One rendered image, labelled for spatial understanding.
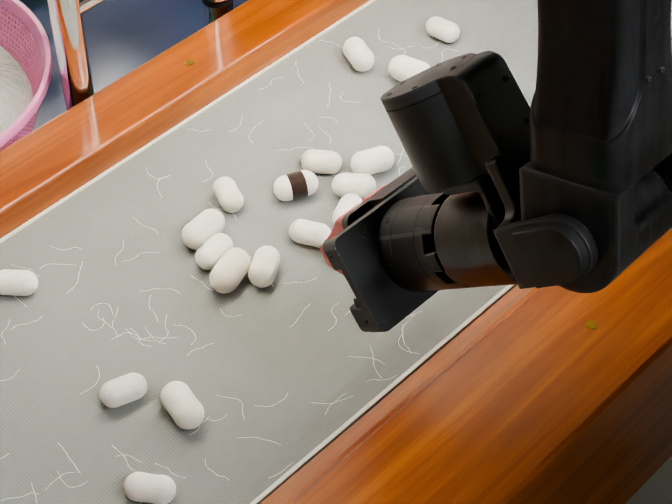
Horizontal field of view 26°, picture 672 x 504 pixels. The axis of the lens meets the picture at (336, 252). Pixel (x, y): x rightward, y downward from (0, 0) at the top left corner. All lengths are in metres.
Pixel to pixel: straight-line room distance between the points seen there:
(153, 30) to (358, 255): 0.56
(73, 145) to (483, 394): 0.38
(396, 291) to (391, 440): 0.10
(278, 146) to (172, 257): 0.14
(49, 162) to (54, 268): 0.09
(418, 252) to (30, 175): 0.37
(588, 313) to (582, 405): 0.08
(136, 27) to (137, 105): 0.23
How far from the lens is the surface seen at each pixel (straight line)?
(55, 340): 1.02
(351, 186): 1.08
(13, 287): 1.04
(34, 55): 1.24
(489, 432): 0.93
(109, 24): 1.38
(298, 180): 1.08
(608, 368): 0.97
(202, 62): 1.18
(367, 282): 0.86
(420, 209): 0.84
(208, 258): 1.03
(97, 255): 1.07
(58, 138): 1.13
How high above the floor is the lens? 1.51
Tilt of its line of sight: 47 degrees down
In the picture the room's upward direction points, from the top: straight up
